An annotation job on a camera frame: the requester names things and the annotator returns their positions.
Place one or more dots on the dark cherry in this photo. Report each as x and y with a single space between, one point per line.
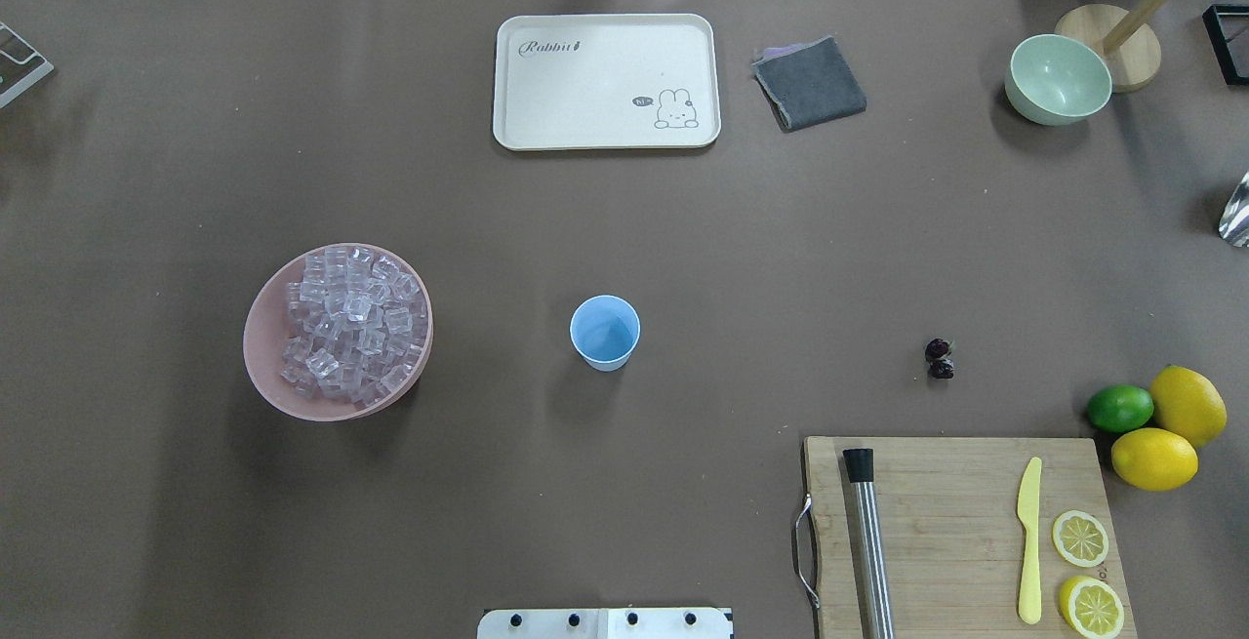
937 349
941 369

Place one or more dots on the light blue plastic cup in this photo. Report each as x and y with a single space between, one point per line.
605 330

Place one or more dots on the pile of clear ice cubes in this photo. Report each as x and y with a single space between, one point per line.
358 323

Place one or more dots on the wooden cup stand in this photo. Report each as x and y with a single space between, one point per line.
1123 39

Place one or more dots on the metal ice scoop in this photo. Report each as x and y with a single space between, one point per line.
1233 225

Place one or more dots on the cream rabbit tray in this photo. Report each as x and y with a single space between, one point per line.
605 81

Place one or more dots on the grey folded cloth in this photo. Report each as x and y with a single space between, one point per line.
809 83

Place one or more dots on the steel muddler black tip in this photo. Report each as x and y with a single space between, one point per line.
871 558

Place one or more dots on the pink bowl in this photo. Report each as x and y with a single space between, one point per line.
265 328

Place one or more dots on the wooden cutting board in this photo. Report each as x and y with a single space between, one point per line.
953 543

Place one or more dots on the mint green bowl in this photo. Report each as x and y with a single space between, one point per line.
1055 80

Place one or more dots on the green lime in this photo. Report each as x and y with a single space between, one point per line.
1120 408

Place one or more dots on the yellow plastic knife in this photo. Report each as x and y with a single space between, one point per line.
1029 598

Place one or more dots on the lemon slice upper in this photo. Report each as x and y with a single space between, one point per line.
1080 538

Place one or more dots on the lemon slice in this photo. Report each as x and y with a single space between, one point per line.
1080 538
1091 607

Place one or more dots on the yellow lemon near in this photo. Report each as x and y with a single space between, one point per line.
1154 459

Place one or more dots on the yellow lemon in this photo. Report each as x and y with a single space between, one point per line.
1188 404
1154 459

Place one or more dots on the lemon slice lower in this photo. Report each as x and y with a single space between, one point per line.
1091 607

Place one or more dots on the yellow lemon far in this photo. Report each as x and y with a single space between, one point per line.
1188 404

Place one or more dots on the black framed glass tray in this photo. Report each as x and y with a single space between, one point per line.
1227 28

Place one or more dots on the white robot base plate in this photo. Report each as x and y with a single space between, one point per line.
644 622

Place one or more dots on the white wire cup rack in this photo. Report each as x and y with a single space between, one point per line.
22 66

